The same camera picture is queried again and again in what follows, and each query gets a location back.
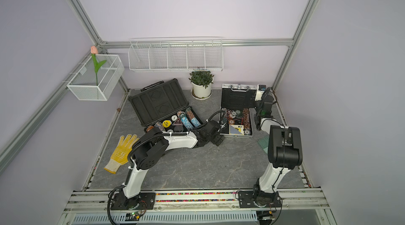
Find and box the silver aluminium poker case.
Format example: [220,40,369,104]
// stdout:
[220,84,257,138]

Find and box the black plastic poker case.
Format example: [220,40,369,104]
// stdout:
[129,78,203,128]

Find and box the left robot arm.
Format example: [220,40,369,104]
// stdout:
[107,120,224,210]

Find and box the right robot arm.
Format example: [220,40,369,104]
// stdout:
[253,88,303,207]

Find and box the blue white chip stack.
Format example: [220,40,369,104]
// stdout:
[186,107,201,127]

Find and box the playing card deck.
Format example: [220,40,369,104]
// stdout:
[228,124,244,135]

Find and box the orange black chip stack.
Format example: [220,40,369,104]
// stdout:
[243,108,251,130]

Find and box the yellow round chip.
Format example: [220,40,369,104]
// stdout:
[162,120,172,129]

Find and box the white potted green plant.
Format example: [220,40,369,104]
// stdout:
[189,71,214,100]

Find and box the yellow work glove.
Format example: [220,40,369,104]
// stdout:
[104,134,139,174]

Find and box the pink artificial tulip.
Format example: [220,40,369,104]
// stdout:
[90,46,107,86]

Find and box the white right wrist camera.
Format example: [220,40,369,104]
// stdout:
[255,85,266,101]

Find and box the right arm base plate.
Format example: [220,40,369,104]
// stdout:
[235,190,282,209]

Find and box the long white wire shelf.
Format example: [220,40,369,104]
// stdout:
[128,37,224,72]

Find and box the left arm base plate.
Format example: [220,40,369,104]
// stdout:
[110,191,156,210]

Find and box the white wire basket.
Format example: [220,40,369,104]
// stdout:
[66,54,124,101]

